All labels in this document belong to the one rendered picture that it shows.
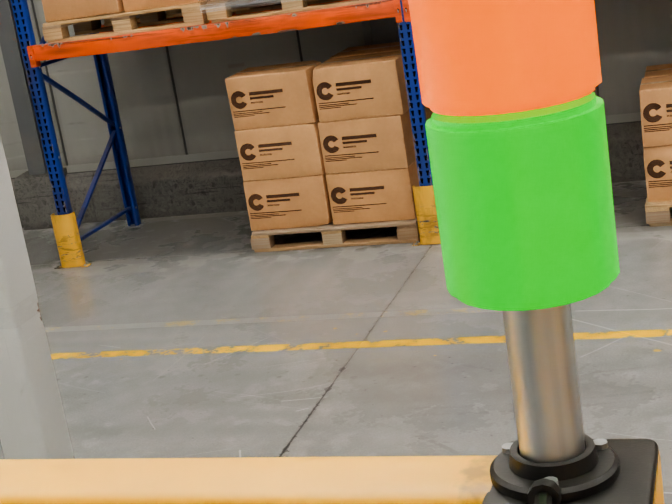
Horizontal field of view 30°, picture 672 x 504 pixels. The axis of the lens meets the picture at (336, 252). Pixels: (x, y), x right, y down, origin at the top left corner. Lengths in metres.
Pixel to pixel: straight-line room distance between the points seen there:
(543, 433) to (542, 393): 0.01
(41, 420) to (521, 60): 2.76
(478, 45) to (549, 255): 0.06
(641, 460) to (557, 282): 0.08
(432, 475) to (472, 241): 0.09
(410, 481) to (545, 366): 0.06
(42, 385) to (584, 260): 2.74
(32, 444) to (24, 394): 0.13
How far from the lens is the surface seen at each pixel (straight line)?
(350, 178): 8.42
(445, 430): 5.51
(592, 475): 0.38
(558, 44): 0.33
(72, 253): 9.25
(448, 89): 0.34
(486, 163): 0.34
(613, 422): 5.44
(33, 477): 0.46
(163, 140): 10.30
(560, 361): 0.37
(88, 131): 10.58
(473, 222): 0.34
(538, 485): 0.37
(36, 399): 3.03
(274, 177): 8.58
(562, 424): 0.38
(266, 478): 0.42
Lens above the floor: 2.28
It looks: 16 degrees down
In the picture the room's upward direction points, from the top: 9 degrees counter-clockwise
